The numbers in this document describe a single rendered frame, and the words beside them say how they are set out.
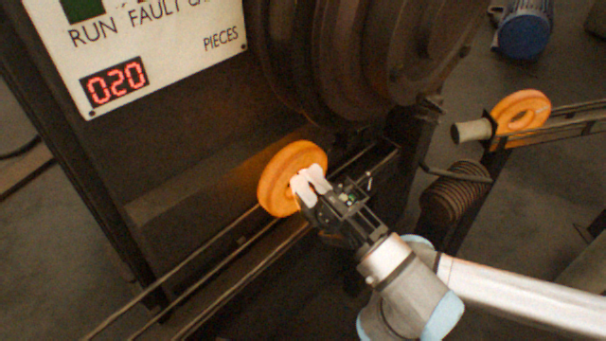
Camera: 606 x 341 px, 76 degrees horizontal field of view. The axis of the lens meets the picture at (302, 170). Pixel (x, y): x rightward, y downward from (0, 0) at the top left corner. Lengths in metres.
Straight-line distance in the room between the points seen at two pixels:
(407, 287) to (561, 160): 1.77
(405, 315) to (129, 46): 0.55
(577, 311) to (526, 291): 0.08
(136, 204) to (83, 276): 1.10
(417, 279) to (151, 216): 0.43
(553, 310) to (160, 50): 0.75
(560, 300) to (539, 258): 1.04
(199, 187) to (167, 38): 0.26
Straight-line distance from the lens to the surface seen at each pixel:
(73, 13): 0.51
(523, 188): 2.09
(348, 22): 0.54
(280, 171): 0.68
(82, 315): 1.69
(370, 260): 0.65
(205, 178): 0.71
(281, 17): 0.54
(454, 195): 1.19
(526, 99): 1.17
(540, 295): 0.83
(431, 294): 0.65
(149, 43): 0.56
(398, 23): 0.53
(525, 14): 2.83
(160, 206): 0.69
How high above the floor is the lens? 1.38
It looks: 47 degrees down
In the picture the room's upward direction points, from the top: straight up
